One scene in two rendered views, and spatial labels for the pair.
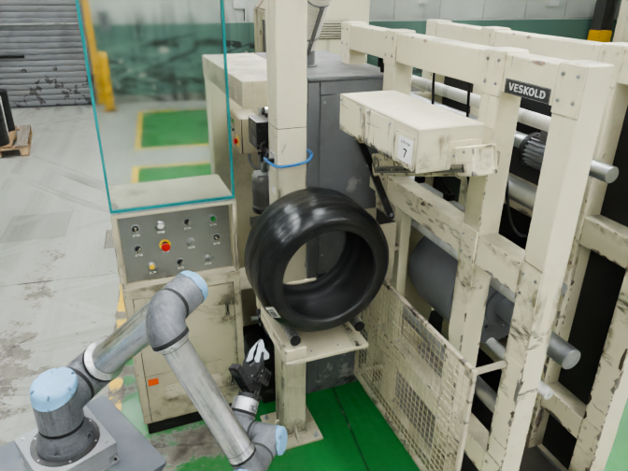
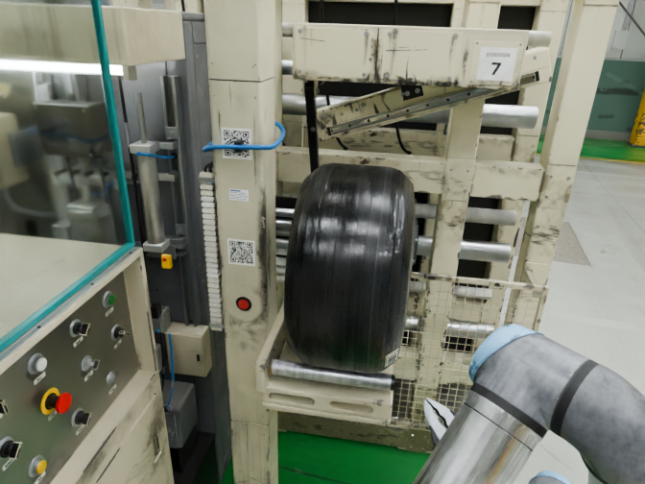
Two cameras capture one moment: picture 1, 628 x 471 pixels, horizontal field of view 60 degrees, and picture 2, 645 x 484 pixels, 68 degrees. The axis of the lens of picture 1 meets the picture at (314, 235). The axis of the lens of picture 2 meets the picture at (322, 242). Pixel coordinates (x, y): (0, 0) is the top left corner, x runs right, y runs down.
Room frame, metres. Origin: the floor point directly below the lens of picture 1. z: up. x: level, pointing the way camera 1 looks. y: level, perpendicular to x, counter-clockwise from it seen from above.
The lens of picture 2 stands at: (1.45, 1.06, 1.77)
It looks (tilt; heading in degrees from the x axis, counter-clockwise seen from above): 24 degrees down; 300
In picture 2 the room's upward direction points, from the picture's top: 2 degrees clockwise
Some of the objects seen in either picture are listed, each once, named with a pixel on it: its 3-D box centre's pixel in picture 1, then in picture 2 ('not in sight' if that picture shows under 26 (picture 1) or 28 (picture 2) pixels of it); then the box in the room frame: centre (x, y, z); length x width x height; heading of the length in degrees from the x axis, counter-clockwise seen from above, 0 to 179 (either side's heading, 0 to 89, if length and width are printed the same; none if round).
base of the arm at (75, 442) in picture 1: (63, 430); not in sight; (1.45, 0.88, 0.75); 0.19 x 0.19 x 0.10
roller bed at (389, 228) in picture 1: (370, 245); (291, 241); (2.34, -0.27, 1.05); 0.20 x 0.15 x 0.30; 21
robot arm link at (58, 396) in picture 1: (58, 398); not in sight; (1.45, 0.87, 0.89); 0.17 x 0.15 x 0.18; 160
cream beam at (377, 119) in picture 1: (402, 127); (405, 54); (1.98, -0.32, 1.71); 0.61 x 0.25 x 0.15; 21
